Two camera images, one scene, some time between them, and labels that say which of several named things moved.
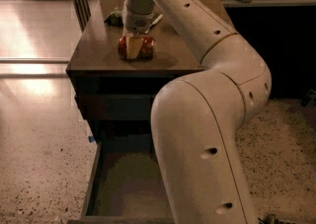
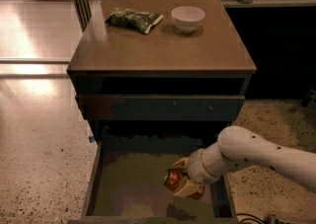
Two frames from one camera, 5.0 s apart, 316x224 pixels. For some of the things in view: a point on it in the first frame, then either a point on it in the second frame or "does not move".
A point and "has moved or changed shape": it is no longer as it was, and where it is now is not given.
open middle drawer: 125,184 does not move
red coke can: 146,51 has moved or changed shape
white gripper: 137,23 → 195,168
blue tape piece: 91,138 does not move
